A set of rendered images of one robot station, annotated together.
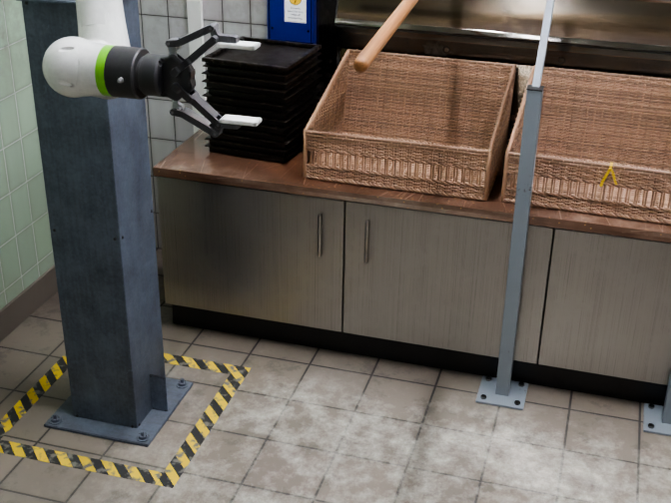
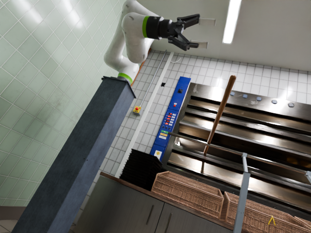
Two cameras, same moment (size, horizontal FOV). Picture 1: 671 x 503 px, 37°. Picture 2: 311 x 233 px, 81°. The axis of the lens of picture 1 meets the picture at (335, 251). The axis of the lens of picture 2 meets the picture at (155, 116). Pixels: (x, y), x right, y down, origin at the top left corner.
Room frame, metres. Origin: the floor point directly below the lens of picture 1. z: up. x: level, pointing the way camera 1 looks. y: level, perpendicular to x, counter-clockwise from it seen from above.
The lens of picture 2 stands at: (1.16, 0.18, 0.56)
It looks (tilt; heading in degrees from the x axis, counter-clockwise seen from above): 22 degrees up; 4
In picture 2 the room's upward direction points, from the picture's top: 23 degrees clockwise
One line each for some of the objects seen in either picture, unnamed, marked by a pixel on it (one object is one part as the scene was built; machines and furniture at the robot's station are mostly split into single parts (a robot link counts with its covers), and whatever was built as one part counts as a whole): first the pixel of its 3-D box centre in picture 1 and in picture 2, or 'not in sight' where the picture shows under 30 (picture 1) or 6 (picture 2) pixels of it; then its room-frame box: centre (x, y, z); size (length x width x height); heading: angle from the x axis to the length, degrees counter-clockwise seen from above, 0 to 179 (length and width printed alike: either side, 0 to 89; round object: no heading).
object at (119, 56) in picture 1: (132, 72); (156, 28); (1.75, 0.37, 1.20); 0.12 x 0.06 x 0.09; 165
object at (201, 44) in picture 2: (241, 120); (198, 44); (1.69, 0.17, 1.13); 0.07 x 0.03 x 0.01; 75
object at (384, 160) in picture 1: (411, 120); (188, 190); (2.91, -0.23, 0.72); 0.56 x 0.49 x 0.28; 74
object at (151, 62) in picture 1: (169, 76); (172, 29); (1.73, 0.30, 1.20); 0.09 x 0.07 x 0.08; 75
